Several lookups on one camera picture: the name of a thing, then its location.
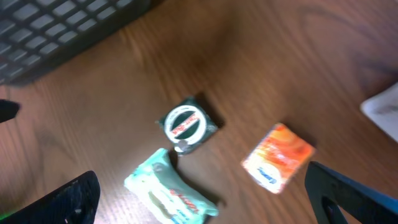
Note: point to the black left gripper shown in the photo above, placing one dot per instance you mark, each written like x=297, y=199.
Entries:
x=8, y=110

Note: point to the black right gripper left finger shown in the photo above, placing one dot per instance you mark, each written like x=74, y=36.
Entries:
x=74, y=202

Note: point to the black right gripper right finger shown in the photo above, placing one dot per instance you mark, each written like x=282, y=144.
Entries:
x=330, y=192

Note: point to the orange Kleenex tissue pack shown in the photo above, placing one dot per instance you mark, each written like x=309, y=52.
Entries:
x=277, y=157

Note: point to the mint green wipes pack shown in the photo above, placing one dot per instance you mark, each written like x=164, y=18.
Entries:
x=156, y=183

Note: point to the green Zam-Buk tin box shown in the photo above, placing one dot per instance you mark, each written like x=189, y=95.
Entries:
x=187, y=126

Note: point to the white barcode scanner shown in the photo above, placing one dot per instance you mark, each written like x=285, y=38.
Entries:
x=381, y=109

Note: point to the grey plastic mesh basket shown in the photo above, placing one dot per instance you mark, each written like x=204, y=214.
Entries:
x=39, y=36

